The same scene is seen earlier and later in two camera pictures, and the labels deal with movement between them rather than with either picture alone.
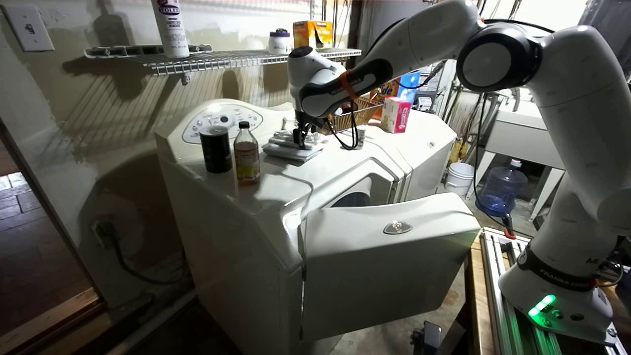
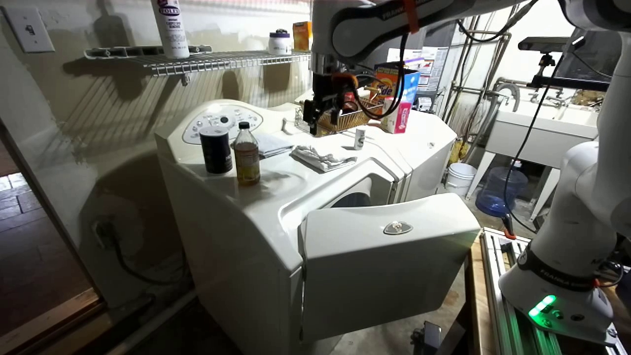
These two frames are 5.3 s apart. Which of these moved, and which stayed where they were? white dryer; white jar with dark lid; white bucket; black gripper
Moved: black gripper
Stayed: white bucket; white jar with dark lid; white dryer
